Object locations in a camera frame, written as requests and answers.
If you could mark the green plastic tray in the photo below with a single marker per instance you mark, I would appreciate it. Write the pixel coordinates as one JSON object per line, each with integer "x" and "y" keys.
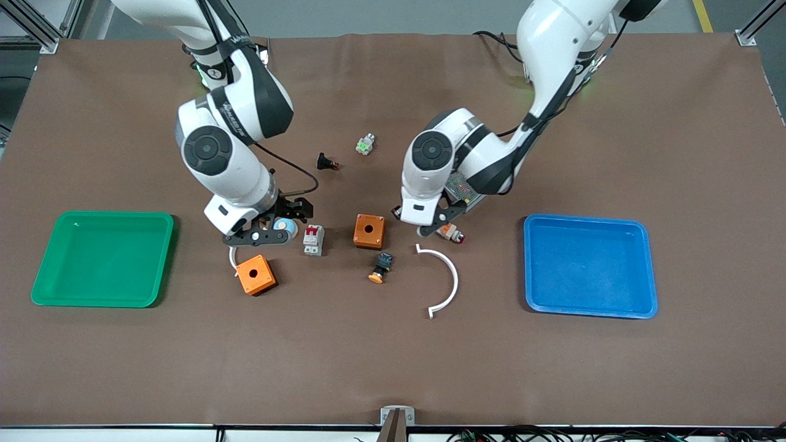
{"x": 101, "y": 258}

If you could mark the black push button orange cap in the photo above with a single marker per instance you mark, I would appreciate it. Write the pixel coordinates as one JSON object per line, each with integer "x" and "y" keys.
{"x": 382, "y": 264}

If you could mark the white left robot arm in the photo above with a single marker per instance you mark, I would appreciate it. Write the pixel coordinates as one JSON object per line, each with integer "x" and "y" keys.
{"x": 552, "y": 37}

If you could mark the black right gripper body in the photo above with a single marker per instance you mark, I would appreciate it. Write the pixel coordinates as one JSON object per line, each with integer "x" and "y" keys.
{"x": 293, "y": 207}

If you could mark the grey metal bracket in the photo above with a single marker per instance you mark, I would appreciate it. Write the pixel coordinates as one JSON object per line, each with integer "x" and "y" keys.
{"x": 385, "y": 412}

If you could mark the white circuit breaker red switch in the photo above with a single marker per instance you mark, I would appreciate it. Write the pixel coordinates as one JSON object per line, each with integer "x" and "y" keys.
{"x": 313, "y": 242}

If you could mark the green white switch module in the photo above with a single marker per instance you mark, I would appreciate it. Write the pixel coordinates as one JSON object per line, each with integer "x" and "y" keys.
{"x": 365, "y": 145}

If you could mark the metal mesh power supply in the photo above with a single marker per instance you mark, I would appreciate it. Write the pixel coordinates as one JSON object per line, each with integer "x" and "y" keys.
{"x": 459, "y": 184}

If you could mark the black switch with red end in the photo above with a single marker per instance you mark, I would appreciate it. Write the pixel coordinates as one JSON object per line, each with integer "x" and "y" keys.
{"x": 323, "y": 161}

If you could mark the aluminium frame profile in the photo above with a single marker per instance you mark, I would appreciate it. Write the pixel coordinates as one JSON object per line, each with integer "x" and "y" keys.
{"x": 49, "y": 44}
{"x": 746, "y": 38}

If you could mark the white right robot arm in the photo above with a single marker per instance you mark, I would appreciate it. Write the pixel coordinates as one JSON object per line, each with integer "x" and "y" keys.
{"x": 215, "y": 153}

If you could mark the blue dome button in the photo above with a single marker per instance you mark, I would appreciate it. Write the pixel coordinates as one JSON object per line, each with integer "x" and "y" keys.
{"x": 286, "y": 226}

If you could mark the white orange red indicator lamp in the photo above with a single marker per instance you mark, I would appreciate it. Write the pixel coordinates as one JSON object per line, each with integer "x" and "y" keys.
{"x": 453, "y": 233}

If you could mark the small white curved clamp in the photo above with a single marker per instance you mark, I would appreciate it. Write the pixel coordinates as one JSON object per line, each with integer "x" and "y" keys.
{"x": 232, "y": 258}

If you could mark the large white curved clamp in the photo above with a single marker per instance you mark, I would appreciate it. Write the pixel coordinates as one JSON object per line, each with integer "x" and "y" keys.
{"x": 455, "y": 281}

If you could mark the blue plastic tray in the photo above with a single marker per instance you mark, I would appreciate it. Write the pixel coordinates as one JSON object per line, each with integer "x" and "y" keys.
{"x": 589, "y": 264}

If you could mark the orange push-button enclosure box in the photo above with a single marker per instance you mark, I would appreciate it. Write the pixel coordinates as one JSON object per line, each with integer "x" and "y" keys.
{"x": 261, "y": 282}
{"x": 362, "y": 239}

